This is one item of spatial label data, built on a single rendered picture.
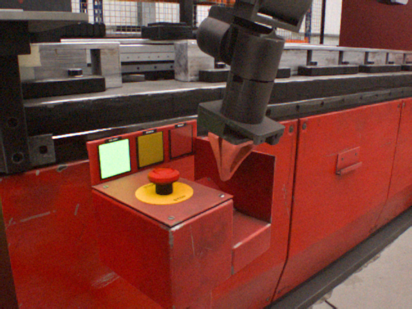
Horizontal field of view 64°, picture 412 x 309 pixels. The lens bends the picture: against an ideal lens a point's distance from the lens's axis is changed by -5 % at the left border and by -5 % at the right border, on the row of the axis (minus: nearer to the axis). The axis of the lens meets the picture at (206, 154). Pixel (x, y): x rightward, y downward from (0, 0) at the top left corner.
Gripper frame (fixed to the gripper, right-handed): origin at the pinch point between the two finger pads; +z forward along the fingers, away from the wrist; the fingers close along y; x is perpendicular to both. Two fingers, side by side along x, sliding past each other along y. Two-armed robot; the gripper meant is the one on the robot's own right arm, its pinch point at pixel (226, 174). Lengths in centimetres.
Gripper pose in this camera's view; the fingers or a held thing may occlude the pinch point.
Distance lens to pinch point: 49.5
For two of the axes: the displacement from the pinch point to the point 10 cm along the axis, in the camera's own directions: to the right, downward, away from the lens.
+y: -7.1, -4.4, 5.5
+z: -1.9, 8.7, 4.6
